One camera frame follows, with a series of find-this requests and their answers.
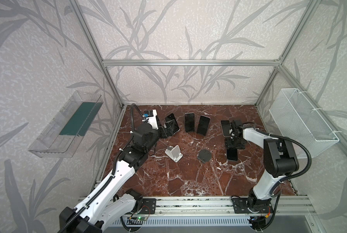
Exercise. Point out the dark grey front phone stand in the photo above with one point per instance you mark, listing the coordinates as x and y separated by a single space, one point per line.
204 156

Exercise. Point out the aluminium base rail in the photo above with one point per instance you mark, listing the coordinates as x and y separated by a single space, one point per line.
195 206

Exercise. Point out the phone in grey-blue case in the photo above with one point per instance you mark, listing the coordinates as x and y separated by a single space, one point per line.
189 122

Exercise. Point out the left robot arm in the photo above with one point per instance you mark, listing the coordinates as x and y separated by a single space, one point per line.
129 159

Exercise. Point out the white-edged phone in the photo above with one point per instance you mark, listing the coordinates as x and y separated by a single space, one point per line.
226 128

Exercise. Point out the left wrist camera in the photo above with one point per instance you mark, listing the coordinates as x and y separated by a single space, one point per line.
150 117

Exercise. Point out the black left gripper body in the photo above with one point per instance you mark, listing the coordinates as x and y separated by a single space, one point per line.
164 129

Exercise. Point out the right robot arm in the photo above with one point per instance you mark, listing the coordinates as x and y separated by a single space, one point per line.
279 161

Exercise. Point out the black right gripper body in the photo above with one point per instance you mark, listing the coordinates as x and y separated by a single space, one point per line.
234 142

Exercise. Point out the clear plastic wall tray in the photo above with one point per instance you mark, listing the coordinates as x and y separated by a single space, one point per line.
65 132

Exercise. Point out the white wire mesh basket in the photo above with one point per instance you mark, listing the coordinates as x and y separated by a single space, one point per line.
299 120

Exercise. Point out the phone in purple case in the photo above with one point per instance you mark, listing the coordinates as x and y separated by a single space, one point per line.
203 125

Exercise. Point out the black phone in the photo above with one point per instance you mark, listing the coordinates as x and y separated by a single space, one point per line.
232 154
175 126

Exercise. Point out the white front phone stand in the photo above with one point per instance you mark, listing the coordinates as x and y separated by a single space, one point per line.
174 153

